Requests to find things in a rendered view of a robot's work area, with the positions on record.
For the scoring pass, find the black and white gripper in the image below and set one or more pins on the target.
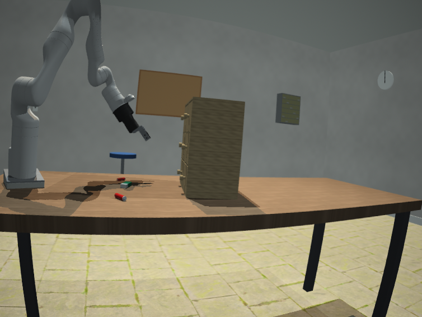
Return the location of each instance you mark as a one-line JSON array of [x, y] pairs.
[[123, 112]]

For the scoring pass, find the small wooden chest of drawers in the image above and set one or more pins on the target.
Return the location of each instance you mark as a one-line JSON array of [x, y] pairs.
[[215, 147]]

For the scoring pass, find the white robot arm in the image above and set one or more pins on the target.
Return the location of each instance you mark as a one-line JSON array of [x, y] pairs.
[[28, 91]]

